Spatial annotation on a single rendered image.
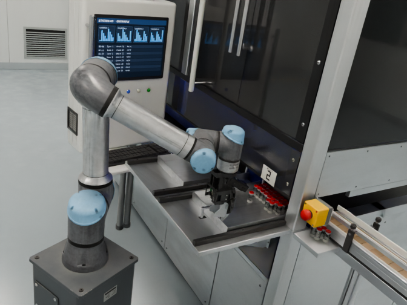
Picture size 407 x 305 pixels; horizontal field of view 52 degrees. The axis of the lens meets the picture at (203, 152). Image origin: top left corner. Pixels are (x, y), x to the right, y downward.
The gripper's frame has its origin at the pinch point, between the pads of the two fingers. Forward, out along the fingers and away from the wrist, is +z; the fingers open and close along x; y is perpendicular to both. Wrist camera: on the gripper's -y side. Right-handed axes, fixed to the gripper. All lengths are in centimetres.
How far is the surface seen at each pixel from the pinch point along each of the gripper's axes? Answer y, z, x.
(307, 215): -21.0, -9.1, 19.4
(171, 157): -5, 2, -54
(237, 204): -14.4, 3.3, -10.5
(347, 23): -24, -72, 12
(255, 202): -22.9, 3.3, -9.5
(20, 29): -10, 36, -544
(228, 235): 2.6, 1.9, 8.1
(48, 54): -46, 70, -543
